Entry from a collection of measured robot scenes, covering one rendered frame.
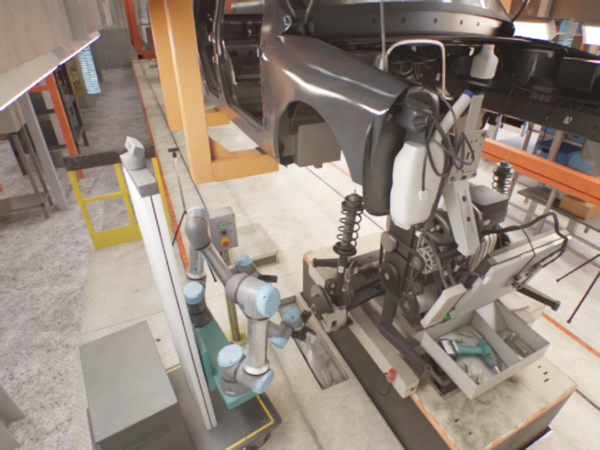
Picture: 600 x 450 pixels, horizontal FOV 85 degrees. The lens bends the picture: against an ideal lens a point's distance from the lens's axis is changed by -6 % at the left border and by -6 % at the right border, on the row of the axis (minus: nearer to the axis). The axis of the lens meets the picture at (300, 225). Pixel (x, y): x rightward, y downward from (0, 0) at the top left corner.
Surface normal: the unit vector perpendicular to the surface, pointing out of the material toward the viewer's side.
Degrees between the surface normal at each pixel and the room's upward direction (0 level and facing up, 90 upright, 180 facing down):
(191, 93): 90
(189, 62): 90
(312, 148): 90
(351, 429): 0
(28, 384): 0
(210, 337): 0
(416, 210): 90
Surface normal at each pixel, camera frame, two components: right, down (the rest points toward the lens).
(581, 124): -0.85, 0.27
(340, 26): 0.16, 0.55
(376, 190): 0.37, 0.48
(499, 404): 0.00, -0.85
